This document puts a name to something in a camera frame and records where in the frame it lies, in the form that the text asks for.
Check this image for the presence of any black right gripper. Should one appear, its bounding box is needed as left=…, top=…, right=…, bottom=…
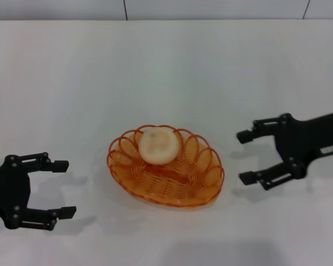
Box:
left=236, top=110, right=333, bottom=191

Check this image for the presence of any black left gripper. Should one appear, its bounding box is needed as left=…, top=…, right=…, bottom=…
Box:
left=0, top=151, right=77, bottom=232

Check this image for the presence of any orange woven plastic basket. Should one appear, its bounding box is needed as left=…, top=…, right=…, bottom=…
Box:
left=106, top=124, right=225, bottom=207

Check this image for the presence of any pale round bread bun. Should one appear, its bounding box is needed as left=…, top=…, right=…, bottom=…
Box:
left=138, top=126, right=181, bottom=166

